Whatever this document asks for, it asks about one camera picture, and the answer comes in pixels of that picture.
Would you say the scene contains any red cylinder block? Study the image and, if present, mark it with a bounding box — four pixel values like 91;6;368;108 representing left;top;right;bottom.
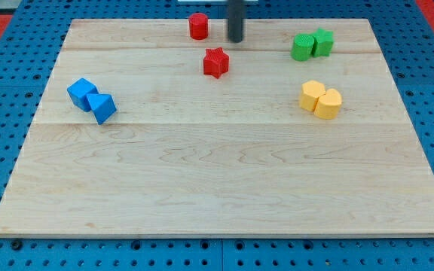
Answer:
188;13;209;40

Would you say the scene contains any light wooden board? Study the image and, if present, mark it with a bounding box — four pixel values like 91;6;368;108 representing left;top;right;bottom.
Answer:
0;19;434;239

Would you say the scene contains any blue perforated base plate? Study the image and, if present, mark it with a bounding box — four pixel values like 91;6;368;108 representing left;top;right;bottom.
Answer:
0;1;434;270

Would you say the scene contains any green star block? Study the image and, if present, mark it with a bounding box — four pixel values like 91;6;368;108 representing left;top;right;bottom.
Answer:
311;28;334;57

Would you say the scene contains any red star block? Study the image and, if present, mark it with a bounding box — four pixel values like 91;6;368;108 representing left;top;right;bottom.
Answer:
203;47;230;79

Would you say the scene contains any yellow hexagon block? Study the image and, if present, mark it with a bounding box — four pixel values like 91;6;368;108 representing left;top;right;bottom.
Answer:
298;80;326;111

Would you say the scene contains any green cylinder block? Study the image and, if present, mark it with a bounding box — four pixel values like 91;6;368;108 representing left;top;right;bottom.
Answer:
290;33;314;62

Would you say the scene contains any blue cube block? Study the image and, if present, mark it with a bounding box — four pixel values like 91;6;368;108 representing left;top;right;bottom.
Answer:
67;78;98;112

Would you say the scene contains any blue triangle block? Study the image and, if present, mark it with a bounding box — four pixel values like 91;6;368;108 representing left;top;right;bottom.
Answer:
87;93;117;125

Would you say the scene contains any yellow heart block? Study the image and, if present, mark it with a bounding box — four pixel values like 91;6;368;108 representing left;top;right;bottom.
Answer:
314;88;342;120

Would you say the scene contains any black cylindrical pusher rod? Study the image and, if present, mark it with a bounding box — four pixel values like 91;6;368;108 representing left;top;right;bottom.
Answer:
227;0;244;43

